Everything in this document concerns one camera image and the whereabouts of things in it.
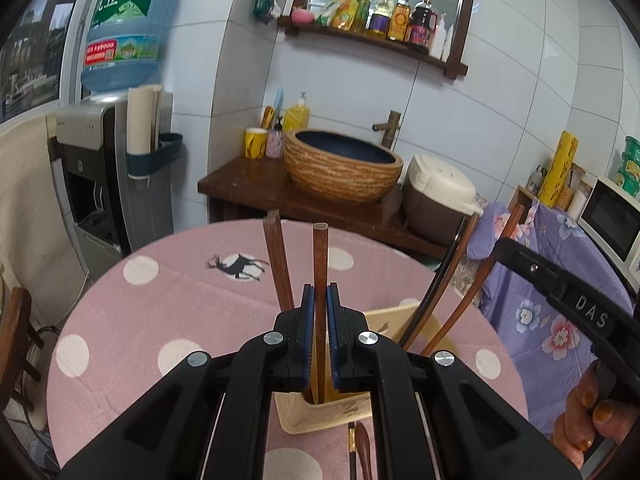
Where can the bronze faucet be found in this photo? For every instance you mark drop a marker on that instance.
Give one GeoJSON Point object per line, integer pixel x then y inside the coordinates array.
{"type": "Point", "coordinates": [387, 127]}

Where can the blue toothbrush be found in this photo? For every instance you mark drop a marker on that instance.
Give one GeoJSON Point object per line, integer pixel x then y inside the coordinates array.
{"type": "Point", "coordinates": [278, 107]}

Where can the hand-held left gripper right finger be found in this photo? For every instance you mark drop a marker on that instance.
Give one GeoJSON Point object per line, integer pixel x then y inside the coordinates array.
{"type": "Point", "coordinates": [334, 330]}

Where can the beige hanging cloth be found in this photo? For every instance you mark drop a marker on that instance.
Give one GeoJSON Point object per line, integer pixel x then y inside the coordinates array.
{"type": "Point", "coordinates": [30, 210]}

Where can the yellow roll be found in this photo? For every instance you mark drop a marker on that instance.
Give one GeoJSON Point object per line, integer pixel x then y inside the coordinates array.
{"type": "Point", "coordinates": [559, 170]}

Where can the cream plastic utensil holder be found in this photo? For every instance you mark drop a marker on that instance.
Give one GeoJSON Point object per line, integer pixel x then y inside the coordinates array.
{"type": "Point", "coordinates": [310, 420]}

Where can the aluminium window frame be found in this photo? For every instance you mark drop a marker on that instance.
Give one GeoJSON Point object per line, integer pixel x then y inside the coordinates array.
{"type": "Point", "coordinates": [40, 35]}

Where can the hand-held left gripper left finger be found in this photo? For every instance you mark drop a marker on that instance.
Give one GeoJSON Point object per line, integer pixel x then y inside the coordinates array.
{"type": "Point", "coordinates": [308, 330]}

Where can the person's right hand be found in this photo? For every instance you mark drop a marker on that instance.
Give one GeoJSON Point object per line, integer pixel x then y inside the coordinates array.
{"type": "Point", "coordinates": [585, 410]}

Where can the woven sink basin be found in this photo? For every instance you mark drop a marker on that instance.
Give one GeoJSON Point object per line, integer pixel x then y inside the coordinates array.
{"type": "Point", "coordinates": [340, 175]}

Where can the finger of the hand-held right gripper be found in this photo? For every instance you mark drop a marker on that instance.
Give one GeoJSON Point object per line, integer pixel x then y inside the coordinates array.
{"type": "Point", "coordinates": [525, 262]}

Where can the purple floral cloth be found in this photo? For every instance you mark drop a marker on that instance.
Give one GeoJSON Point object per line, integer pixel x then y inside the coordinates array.
{"type": "Point", "coordinates": [530, 340]}

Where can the pink floral cup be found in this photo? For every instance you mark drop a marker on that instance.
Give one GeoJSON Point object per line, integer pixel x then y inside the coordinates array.
{"type": "Point", "coordinates": [275, 144]}

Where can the dark wooden spoon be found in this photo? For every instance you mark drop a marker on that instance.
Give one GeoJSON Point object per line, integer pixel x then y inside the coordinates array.
{"type": "Point", "coordinates": [364, 452]}

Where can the green capped oil bottle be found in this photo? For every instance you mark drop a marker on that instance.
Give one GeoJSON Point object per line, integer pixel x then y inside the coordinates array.
{"type": "Point", "coordinates": [364, 10]}

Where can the dark wooden chair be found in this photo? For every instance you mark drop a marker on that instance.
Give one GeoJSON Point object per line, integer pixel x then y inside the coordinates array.
{"type": "Point", "coordinates": [15, 340]}

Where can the wooden vanity counter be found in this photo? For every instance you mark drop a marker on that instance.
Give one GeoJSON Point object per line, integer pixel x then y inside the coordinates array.
{"type": "Point", "coordinates": [250, 190]}

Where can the yellow cup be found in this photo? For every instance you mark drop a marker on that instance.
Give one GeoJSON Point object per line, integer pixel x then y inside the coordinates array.
{"type": "Point", "coordinates": [255, 145]}

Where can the blue cup holder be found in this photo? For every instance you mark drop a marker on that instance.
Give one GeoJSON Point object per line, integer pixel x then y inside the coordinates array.
{"type": "Point", "coordinates": [155, 157]}

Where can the green instant noodle cups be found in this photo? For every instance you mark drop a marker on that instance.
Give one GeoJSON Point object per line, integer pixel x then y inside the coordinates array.
{"type": "Point", "coordinates": [630, 162]}

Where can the white squeeze bottle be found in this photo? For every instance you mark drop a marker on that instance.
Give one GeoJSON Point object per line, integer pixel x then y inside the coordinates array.
{"type": "Point", "coordinates": [438, 37]}

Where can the brown and cream rice cooker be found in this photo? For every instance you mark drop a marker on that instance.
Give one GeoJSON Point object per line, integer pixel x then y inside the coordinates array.
{"type": "Point", "coordinates": [435, 195]}

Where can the yellow soap pump bottle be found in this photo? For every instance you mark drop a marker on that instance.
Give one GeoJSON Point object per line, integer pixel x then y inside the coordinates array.
{"type": "Point", "coordinates": [296, 116]}

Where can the dark soy sauce bottle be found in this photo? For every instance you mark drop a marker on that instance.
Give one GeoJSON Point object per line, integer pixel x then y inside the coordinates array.
{"type": "Point", "coordinates": [422, 27]}

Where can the small wooden box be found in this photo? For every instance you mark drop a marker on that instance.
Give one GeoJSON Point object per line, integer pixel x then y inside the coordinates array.
{"type": "Point", "coordinates": [522, 200]}

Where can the blue water bottle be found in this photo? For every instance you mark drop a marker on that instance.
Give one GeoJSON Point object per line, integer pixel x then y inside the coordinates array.
{"type": "Point", "coordinates": [130, 30]}

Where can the pink polka dot tablecloth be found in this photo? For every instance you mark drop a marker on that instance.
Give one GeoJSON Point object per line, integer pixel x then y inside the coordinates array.
{"type": "Point", "coordinates": [150, 320]}

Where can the wooden mirror shelf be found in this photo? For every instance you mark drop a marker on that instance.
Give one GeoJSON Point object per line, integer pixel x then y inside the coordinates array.
{"type": "Point", "coordinates": [380, 45]}

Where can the white microwave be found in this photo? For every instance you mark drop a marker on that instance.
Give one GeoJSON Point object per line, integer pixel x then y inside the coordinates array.
{"type": "Point", "coordinates": [610, 220]}

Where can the small white bottle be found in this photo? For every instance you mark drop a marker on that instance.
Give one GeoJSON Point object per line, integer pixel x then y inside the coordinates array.
{"type": "Point", "coordinates": [448, 45]}

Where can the amber sauce bottle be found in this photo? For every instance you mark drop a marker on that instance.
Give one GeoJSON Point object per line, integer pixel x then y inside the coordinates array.
{"type": "Point", "coordinates": [399, 22]}

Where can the purple label bottle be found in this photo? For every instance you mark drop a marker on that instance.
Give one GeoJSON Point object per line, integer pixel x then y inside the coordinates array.
{"type": "Point", "coordinates": [381, 17]}

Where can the yellow packet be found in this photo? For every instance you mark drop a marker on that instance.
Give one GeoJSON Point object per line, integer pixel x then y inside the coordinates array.
{"type": "Point", "coordinates": [340, 12]}

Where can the pink bowl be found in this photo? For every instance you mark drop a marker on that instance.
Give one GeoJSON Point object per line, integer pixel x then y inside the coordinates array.
{"type": "Point", "coordinates": [302, 16]}

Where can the grey water dispenser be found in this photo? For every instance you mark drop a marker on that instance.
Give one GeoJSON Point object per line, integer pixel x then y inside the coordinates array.
{"type": "Point", "coordinates": [95, 175]}

